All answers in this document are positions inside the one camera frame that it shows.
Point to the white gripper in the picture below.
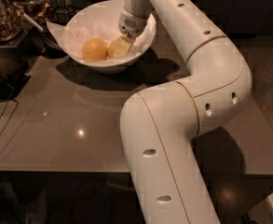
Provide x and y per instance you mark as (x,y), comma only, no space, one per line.
(132,24)

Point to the orange fruit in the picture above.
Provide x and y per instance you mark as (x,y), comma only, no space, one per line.
(94,50)
(111,48)

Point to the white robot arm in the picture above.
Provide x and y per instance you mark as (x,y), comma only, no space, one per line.
(158,124)

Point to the white paper bowl liner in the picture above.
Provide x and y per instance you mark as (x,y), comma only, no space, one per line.
(89,25)

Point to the white ceramic bowl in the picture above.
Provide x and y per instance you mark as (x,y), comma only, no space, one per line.
(92,22)

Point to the black appliance on left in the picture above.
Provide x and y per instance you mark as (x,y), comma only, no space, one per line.
(13,77)

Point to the black wire mesh cup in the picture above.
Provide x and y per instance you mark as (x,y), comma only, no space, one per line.
(64,14)

